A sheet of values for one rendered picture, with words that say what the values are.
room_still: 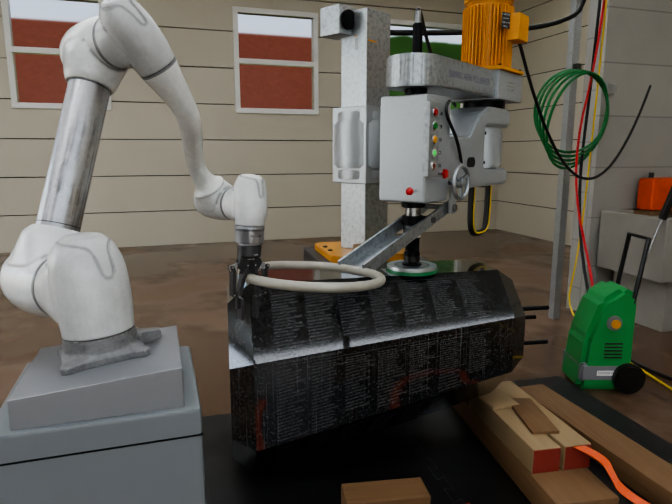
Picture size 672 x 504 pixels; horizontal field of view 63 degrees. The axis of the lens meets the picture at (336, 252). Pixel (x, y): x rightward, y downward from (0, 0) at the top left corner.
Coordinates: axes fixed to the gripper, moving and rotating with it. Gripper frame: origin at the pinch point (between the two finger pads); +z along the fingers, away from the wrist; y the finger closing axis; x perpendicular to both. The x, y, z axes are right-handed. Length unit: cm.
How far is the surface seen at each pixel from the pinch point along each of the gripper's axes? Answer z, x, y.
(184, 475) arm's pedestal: 22, -46, -38
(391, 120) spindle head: -65, 17, 71
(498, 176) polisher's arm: -46, 23, 148
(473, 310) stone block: 9, -9, 97
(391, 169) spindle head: -46, 17, 72
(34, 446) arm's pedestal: 12, -38, -65
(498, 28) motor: -115, 22, 139
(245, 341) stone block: 18.7, 24.1, 11.8
